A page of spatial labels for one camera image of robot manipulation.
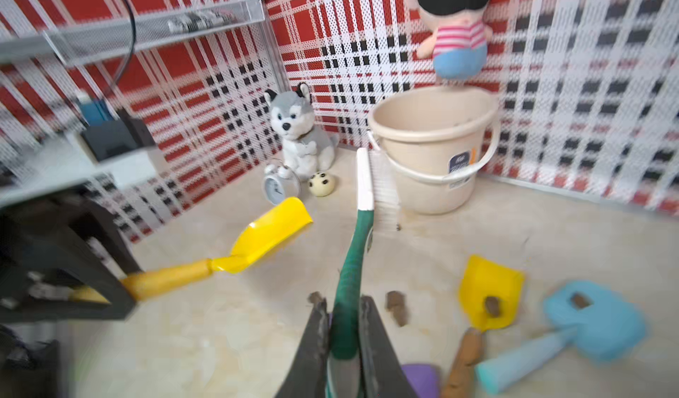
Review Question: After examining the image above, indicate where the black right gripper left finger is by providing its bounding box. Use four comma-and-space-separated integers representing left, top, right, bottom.
275, 292, 330, 398

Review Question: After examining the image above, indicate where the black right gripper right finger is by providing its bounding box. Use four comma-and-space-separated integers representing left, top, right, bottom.
358, 295, 417, 398

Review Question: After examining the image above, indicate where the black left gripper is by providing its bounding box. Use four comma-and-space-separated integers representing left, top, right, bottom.
1, 186, 141, 324

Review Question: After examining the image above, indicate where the white brush green handle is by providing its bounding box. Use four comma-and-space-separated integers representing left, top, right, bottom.
325, 148, 375, 397

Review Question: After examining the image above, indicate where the purple pointed trowel right row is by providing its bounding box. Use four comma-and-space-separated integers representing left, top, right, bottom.
401, 364, 440, 398

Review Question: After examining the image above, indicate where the soil lump on yellow trowel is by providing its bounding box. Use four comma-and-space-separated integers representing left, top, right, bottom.
484, 296, 502, 318

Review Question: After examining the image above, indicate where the soil lump on blue trowel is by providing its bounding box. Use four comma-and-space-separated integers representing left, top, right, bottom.
569, 293, 592, 311

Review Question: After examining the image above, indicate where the light blue hand trowel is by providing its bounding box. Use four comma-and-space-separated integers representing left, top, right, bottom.
476, 281, 647, 394

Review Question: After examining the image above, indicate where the beige plastic bucket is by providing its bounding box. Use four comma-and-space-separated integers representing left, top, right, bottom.
368, 86, 500, 215

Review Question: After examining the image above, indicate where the panda face squishy ball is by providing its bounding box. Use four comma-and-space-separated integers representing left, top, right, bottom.
308, 172, 337, 197

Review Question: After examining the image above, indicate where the white alarm clock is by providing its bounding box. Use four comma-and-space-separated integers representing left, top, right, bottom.
263, 159, 301, 206

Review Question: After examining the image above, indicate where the grey white husky plush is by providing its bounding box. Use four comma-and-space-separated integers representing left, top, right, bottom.
265, 82, 339, 180

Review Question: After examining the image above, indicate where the can in shelf basket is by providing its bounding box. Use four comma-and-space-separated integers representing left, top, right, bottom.
167, 10, 237, 34

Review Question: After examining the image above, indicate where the doll with black hat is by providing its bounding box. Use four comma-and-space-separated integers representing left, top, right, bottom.
416, 0, 493, 81

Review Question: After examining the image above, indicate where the yellow trowel wooden handle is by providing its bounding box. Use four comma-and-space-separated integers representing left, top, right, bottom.
440, 255, 525, 397

